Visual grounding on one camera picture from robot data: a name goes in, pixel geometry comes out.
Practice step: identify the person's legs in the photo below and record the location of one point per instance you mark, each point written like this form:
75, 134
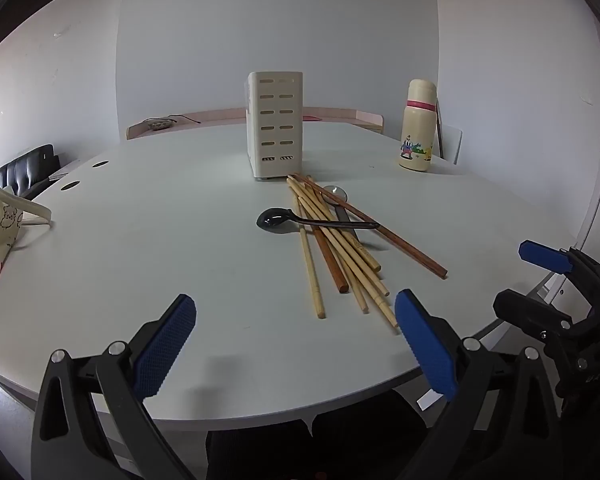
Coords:
310, 440

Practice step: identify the cream cartoon-print thermos bottle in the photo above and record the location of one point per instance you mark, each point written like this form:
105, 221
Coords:
417, 130

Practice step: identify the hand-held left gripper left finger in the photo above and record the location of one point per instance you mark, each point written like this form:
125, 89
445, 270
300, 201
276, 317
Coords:
165, 345

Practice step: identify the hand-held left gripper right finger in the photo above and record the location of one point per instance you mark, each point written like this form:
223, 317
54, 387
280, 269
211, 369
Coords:
425, 345

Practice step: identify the dark red stick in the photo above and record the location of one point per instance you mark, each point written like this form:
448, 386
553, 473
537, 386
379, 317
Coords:
440, 130

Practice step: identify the black leather sofa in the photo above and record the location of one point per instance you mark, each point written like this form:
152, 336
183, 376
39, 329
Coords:
22, 167

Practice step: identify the cream printed tote bag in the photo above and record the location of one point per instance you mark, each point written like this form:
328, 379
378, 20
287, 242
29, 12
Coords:
0, 230

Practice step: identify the small grey rock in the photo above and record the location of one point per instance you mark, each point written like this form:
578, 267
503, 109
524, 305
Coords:
159, 123

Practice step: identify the silver metal spoon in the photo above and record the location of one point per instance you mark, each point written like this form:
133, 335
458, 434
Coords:
335, 193

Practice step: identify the leaning glass pane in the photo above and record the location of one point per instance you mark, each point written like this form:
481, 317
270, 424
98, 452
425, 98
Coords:
452, 145

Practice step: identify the white side table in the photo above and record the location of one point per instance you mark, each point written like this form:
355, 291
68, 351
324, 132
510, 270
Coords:
64, 169

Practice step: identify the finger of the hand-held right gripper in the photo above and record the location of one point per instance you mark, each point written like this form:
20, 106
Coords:
545, 256
530, 312

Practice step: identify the cream slotted utensil holder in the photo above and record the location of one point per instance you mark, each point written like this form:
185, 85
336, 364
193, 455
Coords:
275, 125

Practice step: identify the black spoon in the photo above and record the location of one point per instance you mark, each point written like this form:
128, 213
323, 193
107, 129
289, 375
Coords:
277, 220

